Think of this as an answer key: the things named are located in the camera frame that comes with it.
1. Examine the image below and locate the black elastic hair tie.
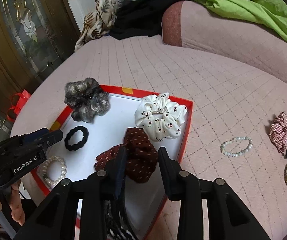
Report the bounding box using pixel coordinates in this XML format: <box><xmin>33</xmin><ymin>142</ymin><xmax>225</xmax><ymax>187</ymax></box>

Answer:
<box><xmin>64</xmin><ymin>125</ymin><xmax>90</xmax><ymax>152</ymax></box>

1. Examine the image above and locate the white pearl bracelet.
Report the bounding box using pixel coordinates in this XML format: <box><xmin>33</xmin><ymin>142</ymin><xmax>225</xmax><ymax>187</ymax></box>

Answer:
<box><xmin>39</xmin><ymin>155</ymin><xmax>68</xmax><ymax>188</ymax></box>

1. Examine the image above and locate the grey metallic scrunchie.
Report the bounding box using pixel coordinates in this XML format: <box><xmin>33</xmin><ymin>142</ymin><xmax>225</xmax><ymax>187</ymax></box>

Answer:
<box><xmin>64</xmin><ymin>77</ymin><xmax>110</xmax><ymax>123</ymax></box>

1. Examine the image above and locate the black hair claw clip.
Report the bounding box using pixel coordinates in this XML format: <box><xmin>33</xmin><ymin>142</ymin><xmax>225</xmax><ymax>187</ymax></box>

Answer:
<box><xmin>104</xmin><ymin>200</ymin><xmax>137</xmax><ymax>240</ymax></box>

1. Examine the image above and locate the pale green bead bracelet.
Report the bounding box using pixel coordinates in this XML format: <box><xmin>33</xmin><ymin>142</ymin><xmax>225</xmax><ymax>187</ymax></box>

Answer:
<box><xmin>220</xmin><ymin>136</ymin><xmax>254</xmax><ymax>158</ymax></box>

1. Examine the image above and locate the dark red dotted scrunchie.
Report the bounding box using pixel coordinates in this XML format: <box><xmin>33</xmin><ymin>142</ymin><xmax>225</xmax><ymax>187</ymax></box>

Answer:
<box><xmin>94</xmin><ymin>127</ymin><xmax>158</xmax><ymax>184</ymax></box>

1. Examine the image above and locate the pink plaid scrunchie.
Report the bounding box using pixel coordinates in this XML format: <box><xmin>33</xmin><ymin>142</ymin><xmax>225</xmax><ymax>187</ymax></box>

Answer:
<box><xmin>268</xmin><ymin>112</ymin><xmax>287</xmax><ymax>159</ymax></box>

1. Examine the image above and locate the white cherry print scrunchie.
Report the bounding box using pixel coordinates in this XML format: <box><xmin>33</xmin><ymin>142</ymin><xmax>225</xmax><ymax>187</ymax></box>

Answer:
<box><xmin>134</xmin><ymin>93</ymin><xmax>188</xmax><ymax>141</ymax></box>

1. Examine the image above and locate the person's left hand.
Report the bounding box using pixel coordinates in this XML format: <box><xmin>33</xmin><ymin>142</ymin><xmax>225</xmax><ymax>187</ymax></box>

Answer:
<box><xmin>0</xmin><ymin>183</ymin><xmax>25</xmax><ymax>228</ymax></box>

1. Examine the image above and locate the red gift bag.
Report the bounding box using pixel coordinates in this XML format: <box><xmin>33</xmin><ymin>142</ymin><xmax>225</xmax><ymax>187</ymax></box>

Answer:
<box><xmin>7</xmin><ymin>89</ymin><xmax>31</xmax><ymax>122</ymax></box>

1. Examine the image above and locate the red box with white interior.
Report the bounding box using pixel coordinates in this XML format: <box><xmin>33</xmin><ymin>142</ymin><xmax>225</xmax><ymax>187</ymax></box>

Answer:
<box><xmin>30</xmin><ymin>84</ymin><xmax>194</xmax><ymax>240</ymax></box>

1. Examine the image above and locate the pink quilted bed cover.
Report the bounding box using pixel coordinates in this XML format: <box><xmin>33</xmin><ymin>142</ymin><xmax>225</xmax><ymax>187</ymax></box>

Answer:
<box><xmin>11</xmin><ymin>36</ymin><xmax>287</xmax><ymax>239</ymax></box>

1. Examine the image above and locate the wooden glass door cabinet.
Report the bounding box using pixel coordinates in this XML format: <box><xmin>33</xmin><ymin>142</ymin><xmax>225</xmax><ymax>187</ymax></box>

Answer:
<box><xmin>0</xmin><ymin>0</ymin><xmax>80</xmax><ymax>141</ymax></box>

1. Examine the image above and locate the leaf print cloth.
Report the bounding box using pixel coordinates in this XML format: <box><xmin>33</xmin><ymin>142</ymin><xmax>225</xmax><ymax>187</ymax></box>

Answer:
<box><xmin>75</xmin><ymin>0</ymin><xmax>117</xmax><ymax>51</ymax></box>

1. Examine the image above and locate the black garment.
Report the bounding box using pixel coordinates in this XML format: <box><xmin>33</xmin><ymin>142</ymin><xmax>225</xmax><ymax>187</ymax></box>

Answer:
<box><xmin>109</xmin><ymin>0</ymin><xmax>187</xmax><ymax>40</ymax></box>

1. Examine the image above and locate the pink bolster pillow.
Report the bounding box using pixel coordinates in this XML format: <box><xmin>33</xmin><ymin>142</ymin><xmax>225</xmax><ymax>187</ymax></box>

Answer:
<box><xmin>162</xmin><ymin>1</ymin><xmax>287</xmax><ymax>83</ymax></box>

